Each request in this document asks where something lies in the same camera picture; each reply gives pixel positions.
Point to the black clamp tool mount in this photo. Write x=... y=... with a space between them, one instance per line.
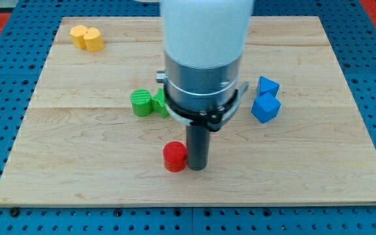
x=211 y=120

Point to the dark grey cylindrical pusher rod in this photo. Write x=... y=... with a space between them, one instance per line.
x=198 y=142

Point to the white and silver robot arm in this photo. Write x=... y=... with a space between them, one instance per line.
x=203 y=44

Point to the green star block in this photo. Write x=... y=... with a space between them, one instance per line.
x=158 y=102

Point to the red cylinder block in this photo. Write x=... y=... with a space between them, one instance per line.
x=174 y=155

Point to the blue cube block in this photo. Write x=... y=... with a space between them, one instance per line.
x=265 y=107

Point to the blue triangular block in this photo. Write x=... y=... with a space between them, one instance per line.
x=266 y=85

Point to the green cylinder block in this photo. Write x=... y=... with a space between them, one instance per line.
x=141 y=102

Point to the wooden board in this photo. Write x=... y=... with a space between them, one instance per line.
x=81 y=146

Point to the yellow heart block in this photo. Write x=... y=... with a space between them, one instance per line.
x=93 y=40

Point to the yellow hexagon block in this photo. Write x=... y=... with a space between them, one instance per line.
x=77 y=36

